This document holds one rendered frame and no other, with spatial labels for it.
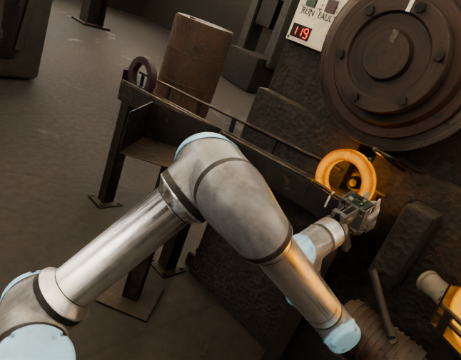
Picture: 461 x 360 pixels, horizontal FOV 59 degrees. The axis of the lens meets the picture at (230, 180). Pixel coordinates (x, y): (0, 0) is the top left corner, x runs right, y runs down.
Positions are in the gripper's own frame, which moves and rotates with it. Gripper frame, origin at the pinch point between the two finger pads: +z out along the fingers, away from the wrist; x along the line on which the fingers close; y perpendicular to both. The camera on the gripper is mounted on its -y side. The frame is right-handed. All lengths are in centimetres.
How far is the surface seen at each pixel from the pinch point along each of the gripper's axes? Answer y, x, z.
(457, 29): 44.3, 2.7, 13.9
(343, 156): 4.4, 16.4, 7.2
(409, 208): 2.9, -7.5, 3.7
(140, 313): -64, 49, -44
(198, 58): -64, 250, 143
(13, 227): -58, 112, -65
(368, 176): 3.1, 6.9, 6.6
